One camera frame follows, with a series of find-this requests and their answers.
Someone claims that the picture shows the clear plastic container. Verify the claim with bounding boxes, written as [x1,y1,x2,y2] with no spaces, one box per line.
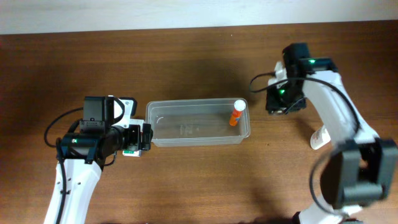
[146,98,251,147]

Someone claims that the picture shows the orange glue stick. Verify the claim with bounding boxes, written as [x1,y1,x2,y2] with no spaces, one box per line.
[229,100,246,126]

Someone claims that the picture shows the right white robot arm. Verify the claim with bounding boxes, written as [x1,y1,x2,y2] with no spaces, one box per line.
[266,43,397,223]

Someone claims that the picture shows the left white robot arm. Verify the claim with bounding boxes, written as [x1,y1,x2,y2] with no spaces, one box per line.
[44,121,153,223]

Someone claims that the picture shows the white green medicine box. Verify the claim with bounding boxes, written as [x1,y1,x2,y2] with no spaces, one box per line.
[123,151,141,157]

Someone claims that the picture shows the white tube bottle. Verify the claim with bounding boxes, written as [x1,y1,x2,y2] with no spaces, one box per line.
[310,126,331,150]

